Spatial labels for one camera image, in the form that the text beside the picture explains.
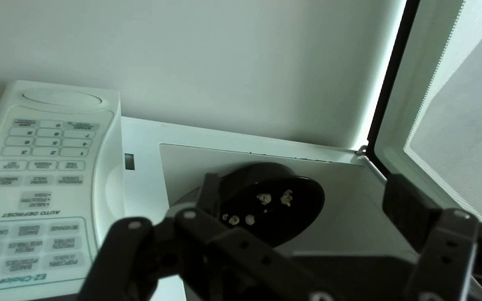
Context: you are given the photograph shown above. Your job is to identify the white food pieces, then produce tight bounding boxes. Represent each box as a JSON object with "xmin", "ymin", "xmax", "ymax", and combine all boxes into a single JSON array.
[{"xmin": 220, "ymin": 188, "xmax": 296, "ymax": 227}]

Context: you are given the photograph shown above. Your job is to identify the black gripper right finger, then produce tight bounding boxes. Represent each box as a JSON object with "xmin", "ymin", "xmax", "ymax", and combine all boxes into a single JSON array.
[{"xmin": 381, "ymin": 173, "xmax": 482, "ymax": 301}]

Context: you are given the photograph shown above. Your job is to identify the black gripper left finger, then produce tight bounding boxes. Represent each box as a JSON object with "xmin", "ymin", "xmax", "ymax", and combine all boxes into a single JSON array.
[{"xmin": 78, "ymin": 172, "xmax": 331, "ymax": 301}]

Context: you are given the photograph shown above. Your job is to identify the white microwave oven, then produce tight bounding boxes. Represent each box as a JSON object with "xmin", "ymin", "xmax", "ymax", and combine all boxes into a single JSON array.
[{"xmin": 0, "ymin": 80, "xmax": 421, "ymax": 301}]

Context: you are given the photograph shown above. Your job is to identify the black round bowl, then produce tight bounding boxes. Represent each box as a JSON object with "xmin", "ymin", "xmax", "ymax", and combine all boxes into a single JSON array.
[{"xmin": 197, "ymin": 162, "xmax": 327, "ymax": 248}]

